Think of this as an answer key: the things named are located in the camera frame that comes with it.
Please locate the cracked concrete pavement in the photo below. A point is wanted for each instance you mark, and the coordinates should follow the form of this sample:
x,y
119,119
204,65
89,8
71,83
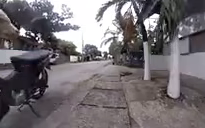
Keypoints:
x,y
130,100

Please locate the white low wall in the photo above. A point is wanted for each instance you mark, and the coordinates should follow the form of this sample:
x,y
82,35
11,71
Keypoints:
x,y
3,56

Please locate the pole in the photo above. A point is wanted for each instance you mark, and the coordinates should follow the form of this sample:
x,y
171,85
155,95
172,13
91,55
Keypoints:
x,y
82,45

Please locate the black motorcycle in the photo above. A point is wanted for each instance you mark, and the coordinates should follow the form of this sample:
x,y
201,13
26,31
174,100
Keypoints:
x,y
23,78

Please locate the grey wall building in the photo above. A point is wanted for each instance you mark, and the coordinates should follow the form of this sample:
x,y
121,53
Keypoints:
x,y
193,50

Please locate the dark leafy trees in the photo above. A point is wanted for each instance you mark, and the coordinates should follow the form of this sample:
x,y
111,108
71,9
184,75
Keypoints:
x,y
40,23

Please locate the grey dirt road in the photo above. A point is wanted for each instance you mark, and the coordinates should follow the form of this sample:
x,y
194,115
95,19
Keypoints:
x,y
66,86

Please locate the white painted palm trunk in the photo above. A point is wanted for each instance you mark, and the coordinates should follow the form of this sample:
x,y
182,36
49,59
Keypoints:
x,y
146,61
174,70

